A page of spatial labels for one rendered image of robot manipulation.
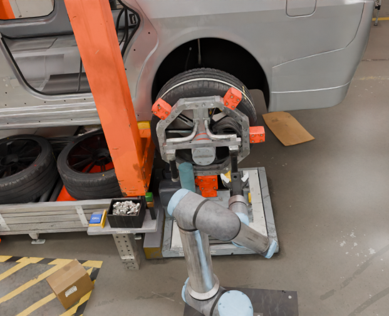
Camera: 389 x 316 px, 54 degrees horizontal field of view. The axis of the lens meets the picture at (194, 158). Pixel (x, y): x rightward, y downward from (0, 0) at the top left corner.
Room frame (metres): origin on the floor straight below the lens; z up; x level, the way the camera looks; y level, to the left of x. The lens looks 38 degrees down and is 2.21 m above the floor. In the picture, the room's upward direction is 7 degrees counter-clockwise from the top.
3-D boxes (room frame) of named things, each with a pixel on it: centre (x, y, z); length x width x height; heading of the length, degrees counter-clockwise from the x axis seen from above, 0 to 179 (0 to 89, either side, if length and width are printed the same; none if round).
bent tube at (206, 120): (1.75, -0.16, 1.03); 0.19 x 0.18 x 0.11; 174
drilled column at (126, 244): (1.69, 0.52, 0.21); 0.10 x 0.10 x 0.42; 84
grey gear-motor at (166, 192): (2.15, 0.17, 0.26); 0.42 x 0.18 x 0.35; 174
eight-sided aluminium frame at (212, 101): (1.88, -0.07, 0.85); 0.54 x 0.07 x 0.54; 84
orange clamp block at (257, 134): (1.85, -0.39, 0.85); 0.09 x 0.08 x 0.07; 84
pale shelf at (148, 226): (1.69, 0.49, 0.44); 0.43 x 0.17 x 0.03; 84
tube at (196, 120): (1.77, 0.04, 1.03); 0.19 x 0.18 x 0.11; 174
